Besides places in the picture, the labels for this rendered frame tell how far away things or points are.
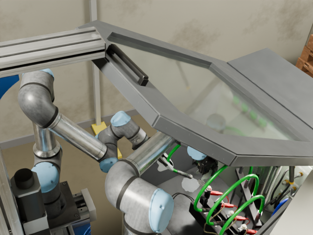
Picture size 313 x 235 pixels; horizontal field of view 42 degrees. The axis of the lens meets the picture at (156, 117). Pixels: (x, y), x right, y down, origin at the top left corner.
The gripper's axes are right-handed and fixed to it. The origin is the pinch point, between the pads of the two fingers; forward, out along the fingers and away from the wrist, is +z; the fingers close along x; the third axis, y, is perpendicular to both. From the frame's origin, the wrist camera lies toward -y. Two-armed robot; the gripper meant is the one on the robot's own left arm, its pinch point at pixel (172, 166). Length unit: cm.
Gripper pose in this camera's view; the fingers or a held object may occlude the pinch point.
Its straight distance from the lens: 183.8
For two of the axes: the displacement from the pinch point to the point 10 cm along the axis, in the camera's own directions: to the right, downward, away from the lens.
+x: -0.2, 4.9, -8.7
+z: 6.4, 6.8, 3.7
